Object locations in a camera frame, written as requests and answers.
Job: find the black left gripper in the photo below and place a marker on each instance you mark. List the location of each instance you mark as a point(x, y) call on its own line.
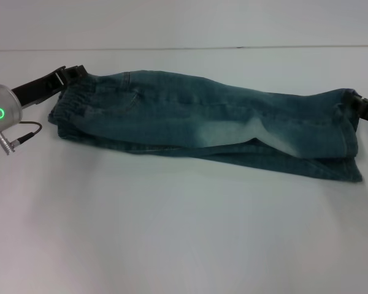
point(36, 87)

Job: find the blue denim shorts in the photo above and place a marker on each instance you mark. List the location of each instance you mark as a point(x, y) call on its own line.
point(202, 125)

